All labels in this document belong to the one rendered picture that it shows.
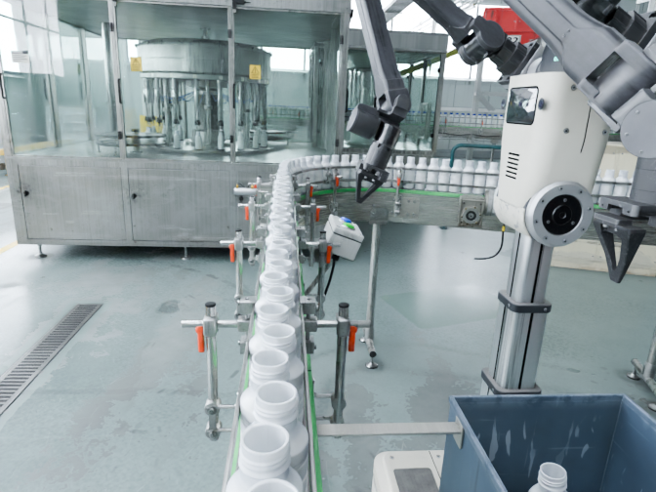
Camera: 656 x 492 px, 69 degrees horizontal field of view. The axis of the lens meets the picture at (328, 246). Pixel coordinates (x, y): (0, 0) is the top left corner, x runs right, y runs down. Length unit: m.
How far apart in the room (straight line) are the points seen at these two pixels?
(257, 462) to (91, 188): 4.26
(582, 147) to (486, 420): 0.64
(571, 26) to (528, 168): 0.58
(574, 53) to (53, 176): 4.34
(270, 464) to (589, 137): 1.02
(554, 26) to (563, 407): 0.61
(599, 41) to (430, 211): 1.99
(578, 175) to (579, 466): 0.61
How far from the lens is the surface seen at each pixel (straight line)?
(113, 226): 4.58
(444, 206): 2.58
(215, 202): 4.32
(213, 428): 0.85
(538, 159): 1.19
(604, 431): 1.03
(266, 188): 1.97
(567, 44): 0.68
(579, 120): 1.20
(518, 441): 0.96
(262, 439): 0.41
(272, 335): 0.56
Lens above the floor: 1.41
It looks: 16 degrees down
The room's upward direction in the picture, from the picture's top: 2 degrees clockwise
